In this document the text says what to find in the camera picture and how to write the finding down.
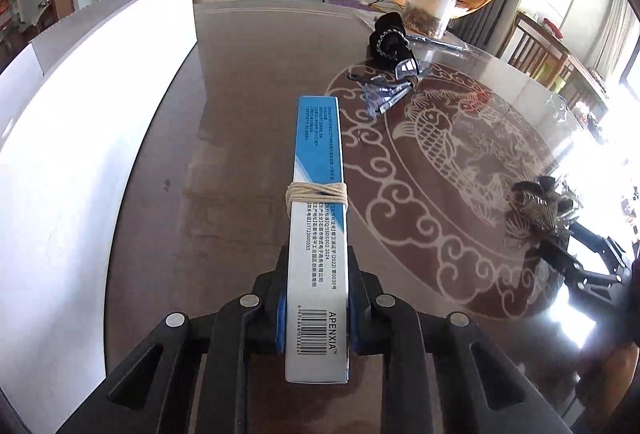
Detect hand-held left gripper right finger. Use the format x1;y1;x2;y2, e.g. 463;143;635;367
346;245;573;434

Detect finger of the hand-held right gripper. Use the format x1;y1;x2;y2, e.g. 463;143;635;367
569;220;629;271
537;240;622;291

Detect clear safety glasses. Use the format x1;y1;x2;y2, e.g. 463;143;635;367
346;56;434;117

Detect clear plastic jar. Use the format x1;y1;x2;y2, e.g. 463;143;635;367
402;0;461;39

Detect person's right hand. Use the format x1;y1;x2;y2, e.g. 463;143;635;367
601;345;639;399

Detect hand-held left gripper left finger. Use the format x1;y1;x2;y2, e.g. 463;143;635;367
65;245;292;434

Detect black cloth pouch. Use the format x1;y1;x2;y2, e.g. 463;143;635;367
368;12;419;65

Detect patterned brown desktop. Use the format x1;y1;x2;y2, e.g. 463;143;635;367
102;0;640;434

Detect tan rubber band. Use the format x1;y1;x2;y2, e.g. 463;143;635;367
284;181;350;215

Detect wooden dining chair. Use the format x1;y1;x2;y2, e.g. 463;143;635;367
507;10;609;95

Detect white board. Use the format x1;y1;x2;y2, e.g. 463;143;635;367
0;0;199;434

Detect blue and white box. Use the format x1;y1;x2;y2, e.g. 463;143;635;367
284;96;351;385

